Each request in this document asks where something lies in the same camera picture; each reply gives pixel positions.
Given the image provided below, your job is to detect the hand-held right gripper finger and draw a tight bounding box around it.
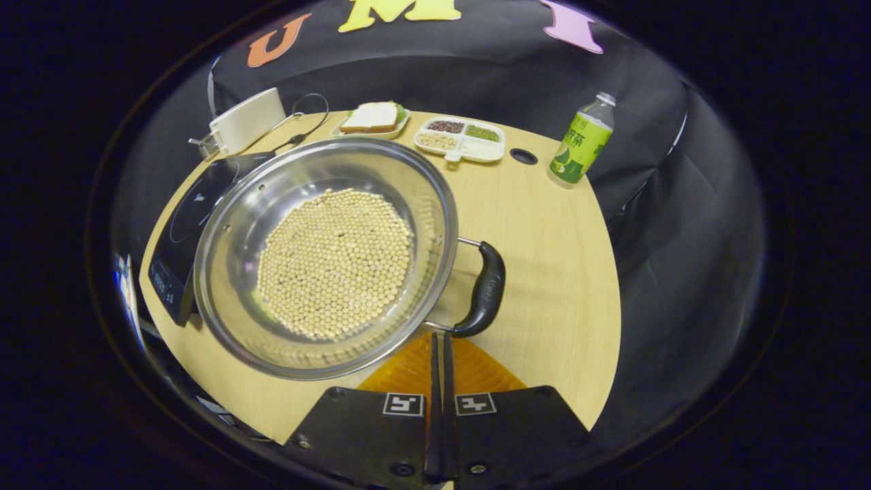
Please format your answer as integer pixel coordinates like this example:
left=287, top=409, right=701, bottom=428
left=442, top=331, right=599, bottom=490
left=286, top=331, right=443, bottom=490

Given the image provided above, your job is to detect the stainless steel pot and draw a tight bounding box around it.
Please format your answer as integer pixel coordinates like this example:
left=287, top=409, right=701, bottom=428
left=194, top=136, right=508, bottom=380

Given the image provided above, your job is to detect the black induction cooktop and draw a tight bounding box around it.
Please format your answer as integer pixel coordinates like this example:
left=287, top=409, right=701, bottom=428
left=148, top=151, right=276, bottom=327

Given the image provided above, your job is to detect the pile of soybeans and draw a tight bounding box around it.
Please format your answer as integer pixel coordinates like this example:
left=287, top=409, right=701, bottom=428
left=257, top=189, right=414, bottom=341

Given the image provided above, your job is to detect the white divided tray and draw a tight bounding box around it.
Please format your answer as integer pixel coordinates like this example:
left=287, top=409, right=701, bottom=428
left=414, top=116, right=506, bottom=164

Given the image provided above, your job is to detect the small white plate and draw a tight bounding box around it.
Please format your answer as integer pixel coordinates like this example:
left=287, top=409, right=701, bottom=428
left=332, top=102, right=411, bottom=141

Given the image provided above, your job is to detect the sandwich with lettuce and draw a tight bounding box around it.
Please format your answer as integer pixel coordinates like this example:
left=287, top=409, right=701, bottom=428
left=340, top=101, right=402, bottom=134

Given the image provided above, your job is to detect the green label drink bottle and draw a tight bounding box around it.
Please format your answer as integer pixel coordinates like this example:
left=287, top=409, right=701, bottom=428
left=549, top=92, right=617, bottom=184

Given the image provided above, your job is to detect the black backdrop cloth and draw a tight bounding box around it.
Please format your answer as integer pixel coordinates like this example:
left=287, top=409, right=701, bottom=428
left=112, top=0, right=766, bottom=436

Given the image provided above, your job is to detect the white toaster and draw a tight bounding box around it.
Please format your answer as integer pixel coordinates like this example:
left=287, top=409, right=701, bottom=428
left=209, top=87, right=288, bottom=156

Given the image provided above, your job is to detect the black power cable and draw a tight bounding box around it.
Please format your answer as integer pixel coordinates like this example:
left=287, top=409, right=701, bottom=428
left=272, top=93, right=330, bottom=154

